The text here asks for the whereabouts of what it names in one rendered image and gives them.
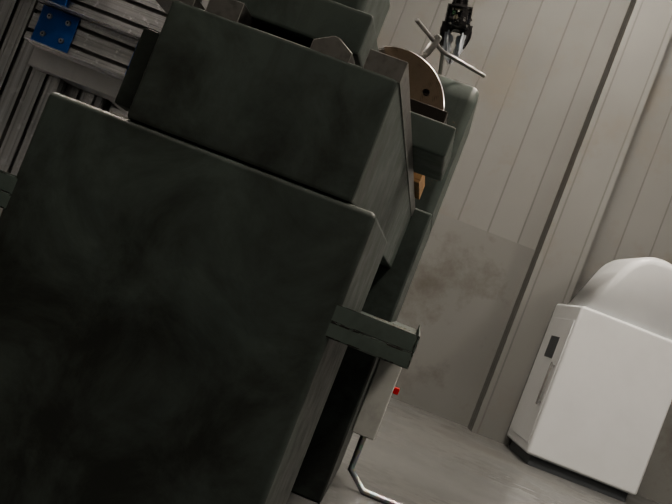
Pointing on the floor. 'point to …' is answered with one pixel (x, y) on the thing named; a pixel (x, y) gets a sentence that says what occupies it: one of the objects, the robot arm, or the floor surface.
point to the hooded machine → (601, 380)
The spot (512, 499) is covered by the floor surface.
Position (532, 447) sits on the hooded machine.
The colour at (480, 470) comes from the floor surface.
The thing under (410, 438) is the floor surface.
